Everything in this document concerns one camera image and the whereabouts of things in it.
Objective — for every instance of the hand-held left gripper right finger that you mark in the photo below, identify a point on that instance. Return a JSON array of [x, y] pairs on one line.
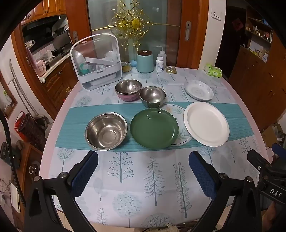
[[201, 176]]

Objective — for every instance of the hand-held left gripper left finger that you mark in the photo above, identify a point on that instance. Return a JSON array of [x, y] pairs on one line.
[[85, 174]]

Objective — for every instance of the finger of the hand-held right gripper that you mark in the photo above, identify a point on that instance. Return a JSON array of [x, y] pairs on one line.
[[279, 149], [254, 157]]

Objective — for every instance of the large steel bowl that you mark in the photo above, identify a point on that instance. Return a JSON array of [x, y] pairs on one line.
[[105, 133]]

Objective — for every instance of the white plate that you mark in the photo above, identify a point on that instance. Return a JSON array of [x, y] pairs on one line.
[[205, 123]]

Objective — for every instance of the green plate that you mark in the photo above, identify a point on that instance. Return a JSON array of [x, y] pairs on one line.
[[154, 129]]

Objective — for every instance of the floral print plate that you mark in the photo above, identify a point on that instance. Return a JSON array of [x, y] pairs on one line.
[[198, 90]]

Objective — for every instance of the plain steel bowl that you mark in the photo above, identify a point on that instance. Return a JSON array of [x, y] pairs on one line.
[[153, 96]]

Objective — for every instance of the pink steel bowl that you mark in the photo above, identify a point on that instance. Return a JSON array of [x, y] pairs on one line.
[[127, 88]]

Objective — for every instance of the cardboard box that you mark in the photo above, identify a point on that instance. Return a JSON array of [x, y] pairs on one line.
[[270, 136]]

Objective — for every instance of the wooden shelf cabinet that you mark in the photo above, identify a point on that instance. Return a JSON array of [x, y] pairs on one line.
[[257, 89]]

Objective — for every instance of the red basket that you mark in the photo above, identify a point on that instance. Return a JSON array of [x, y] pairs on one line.
[[22, 125]]

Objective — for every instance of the wooden kitchen base cabinet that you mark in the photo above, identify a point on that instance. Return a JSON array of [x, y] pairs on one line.
[[62, 82]]

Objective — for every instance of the green wet wipes pack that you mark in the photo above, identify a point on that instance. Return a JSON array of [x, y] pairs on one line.
[[213, 70]]

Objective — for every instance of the white clear storage box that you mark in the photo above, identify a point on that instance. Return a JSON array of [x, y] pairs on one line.
[[105, 77]]

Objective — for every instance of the clear bottle teal liquid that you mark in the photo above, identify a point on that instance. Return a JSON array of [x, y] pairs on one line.
[[83, 69]]

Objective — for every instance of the blister pack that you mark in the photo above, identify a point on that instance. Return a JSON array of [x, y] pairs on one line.
[[171, 69]]

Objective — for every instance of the small glass jar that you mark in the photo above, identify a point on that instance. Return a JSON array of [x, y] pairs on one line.
[[126, 67]]

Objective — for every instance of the pink kitchen appliance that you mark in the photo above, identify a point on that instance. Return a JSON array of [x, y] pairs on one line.
[[40, 67]]

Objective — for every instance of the white pill bottle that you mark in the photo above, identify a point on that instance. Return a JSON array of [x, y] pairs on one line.
[[159, 65]]

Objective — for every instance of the blue face mask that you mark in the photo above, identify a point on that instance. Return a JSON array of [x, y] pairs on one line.
[[133, 63]]

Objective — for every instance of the wooden glass sliding door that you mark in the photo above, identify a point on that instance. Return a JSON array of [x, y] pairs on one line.
[[194, 51]]

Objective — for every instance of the teal canister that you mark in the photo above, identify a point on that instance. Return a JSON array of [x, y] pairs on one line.
[[145, 62]]

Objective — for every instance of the white squeeze bottle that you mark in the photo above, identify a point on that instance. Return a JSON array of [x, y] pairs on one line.
[[162, 55]]

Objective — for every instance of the black range hood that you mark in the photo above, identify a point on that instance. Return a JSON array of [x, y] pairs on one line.
[[40, 29]]

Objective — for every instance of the gold door ornament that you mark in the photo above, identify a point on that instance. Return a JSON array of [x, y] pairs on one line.
[[135, 22]]

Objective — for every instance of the wooden framed wall niche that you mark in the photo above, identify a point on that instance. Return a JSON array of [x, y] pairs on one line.
[[9, 100]]

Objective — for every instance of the wooden kitchen wall cabinets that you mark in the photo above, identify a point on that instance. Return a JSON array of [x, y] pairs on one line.
[[44, 7]]

